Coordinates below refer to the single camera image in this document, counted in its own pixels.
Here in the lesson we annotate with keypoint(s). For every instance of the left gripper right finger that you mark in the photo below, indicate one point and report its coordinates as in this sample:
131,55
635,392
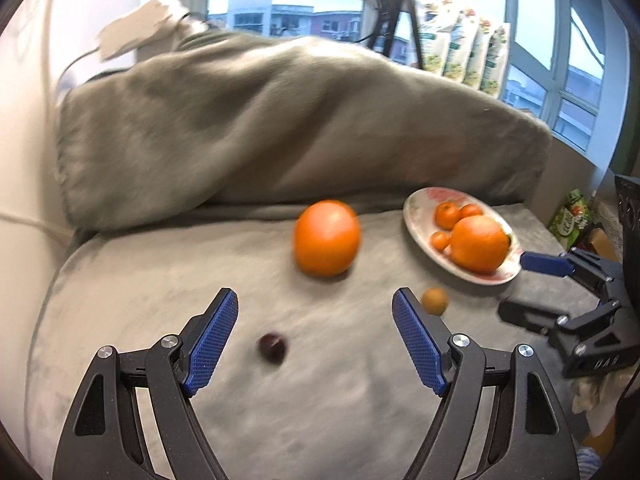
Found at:
527,435

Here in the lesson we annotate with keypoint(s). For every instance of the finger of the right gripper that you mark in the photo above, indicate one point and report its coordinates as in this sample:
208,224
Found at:
560,262
542,320

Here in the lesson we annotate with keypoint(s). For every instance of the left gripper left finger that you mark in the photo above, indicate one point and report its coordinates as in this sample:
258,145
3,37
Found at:
103,438

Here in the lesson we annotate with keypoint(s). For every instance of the tiny orange kumquat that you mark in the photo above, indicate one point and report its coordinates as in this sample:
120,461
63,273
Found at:
440,240

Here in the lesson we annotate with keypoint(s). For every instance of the small orange with stem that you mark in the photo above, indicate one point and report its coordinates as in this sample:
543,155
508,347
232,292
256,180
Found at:
470,210

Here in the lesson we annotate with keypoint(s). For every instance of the medium tangerine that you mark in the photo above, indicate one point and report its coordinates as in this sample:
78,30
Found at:
446,215

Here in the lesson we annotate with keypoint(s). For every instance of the right gloved hand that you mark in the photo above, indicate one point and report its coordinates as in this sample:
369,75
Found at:
597,397

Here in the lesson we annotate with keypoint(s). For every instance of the green carton box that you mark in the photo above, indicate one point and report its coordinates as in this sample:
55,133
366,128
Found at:
571,220

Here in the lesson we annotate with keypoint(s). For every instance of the large orange on plate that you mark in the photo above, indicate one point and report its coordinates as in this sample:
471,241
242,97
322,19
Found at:
478,244

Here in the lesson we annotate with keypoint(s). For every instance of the brown longan right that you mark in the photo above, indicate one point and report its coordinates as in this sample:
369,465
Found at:
435,301

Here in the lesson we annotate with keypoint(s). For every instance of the dark plum left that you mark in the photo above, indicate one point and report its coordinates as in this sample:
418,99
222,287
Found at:
273,348

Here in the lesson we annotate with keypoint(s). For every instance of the white floral plate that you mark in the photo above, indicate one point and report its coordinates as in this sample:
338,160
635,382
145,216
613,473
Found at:
419,210

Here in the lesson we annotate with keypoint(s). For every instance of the large orange on sofa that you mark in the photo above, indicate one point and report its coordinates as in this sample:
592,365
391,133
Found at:
326,239

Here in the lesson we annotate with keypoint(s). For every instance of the floral package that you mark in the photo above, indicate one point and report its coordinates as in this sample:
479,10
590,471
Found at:
440,17
461,42
476,62
495,61

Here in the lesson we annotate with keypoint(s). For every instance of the grey blanket on backrest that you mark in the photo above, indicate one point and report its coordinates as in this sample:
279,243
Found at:
243,123

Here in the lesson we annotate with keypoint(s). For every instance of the white power strip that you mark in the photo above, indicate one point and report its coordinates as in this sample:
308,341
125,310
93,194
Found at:
153,21

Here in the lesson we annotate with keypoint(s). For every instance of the black camera tripod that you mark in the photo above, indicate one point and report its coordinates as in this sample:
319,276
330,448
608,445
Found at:
385,25

